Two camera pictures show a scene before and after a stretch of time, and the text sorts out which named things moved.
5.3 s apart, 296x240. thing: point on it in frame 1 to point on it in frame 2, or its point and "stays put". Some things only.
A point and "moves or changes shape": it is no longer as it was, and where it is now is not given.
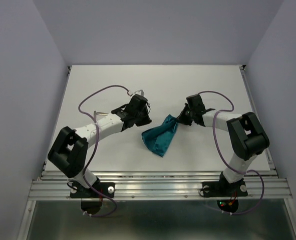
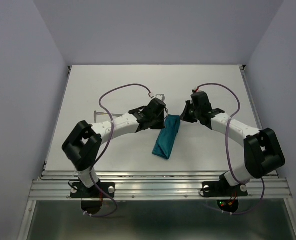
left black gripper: x=146 y=121 to x=160 y=125
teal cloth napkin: x=158 y=139 moves or changes shape
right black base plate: x=222 y=189 stays put
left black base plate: x=77 y=191 stays put
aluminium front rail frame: x=263 y=185 stays put
